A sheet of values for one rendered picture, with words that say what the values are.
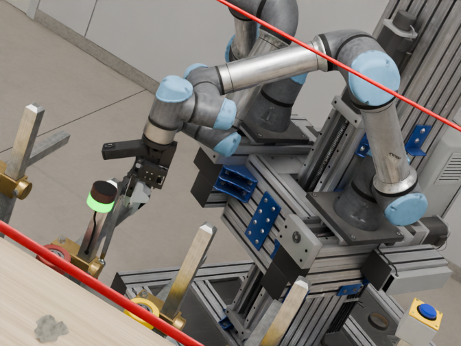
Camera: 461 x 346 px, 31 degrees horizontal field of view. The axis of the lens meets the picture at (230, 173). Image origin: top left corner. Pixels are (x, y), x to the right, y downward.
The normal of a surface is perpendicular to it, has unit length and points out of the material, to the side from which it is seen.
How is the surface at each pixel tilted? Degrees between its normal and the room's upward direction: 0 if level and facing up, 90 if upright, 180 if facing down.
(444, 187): 90
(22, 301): 0
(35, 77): 0
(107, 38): 90
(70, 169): 0
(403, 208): 96
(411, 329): 90
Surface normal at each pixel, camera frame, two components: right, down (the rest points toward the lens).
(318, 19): -0.43, 0.30
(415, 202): 0.25, 0.66
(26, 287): 0.37, -0.80
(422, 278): 0.50, 0.60
